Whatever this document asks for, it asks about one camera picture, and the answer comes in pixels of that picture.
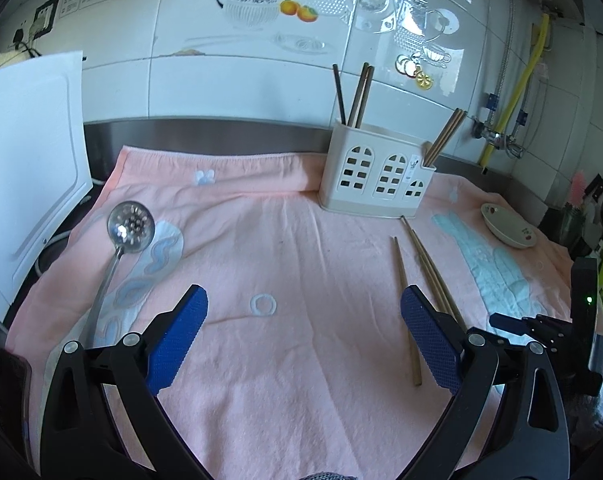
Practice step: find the wall power socket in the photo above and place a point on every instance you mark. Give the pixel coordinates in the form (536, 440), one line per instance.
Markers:
(44, 19)

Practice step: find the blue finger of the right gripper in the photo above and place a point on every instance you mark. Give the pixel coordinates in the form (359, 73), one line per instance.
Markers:
(515, 326)

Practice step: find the steel angle valve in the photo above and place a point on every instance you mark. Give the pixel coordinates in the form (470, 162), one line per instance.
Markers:
(481, 130)
(513, 149)

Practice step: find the white microwave oven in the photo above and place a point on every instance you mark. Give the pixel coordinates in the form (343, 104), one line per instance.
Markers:
(44, 170)

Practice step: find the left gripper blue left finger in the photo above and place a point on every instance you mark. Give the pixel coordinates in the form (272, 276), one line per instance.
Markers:
(79, 437)

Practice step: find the small white plate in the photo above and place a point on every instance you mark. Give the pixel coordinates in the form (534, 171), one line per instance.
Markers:
(508, 227)

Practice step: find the pink towel with blue pattern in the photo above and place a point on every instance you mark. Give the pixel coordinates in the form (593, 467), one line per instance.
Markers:
(302, 364)

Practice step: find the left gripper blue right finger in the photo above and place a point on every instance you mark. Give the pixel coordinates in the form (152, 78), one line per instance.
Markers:
(528, 438)

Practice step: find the steel slotted ladle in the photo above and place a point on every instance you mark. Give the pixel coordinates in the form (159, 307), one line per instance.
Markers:
(131, 228)

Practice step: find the pink brush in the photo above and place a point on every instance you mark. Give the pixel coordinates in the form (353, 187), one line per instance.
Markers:
(577, 189)

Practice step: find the white plastic utensil holder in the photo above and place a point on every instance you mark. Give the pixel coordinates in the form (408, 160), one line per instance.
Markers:
(373, 172)

